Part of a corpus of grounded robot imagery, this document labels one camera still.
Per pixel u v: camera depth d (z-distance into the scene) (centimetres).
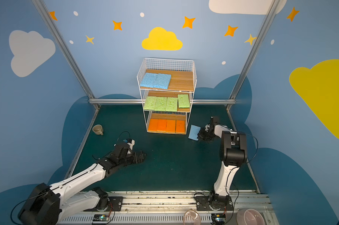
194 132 104
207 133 90
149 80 76
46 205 40
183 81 80
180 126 106
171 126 105
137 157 75
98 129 103
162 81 75
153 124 107
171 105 86
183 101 88
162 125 105
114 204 74
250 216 71
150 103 88
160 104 86
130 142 78
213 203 68
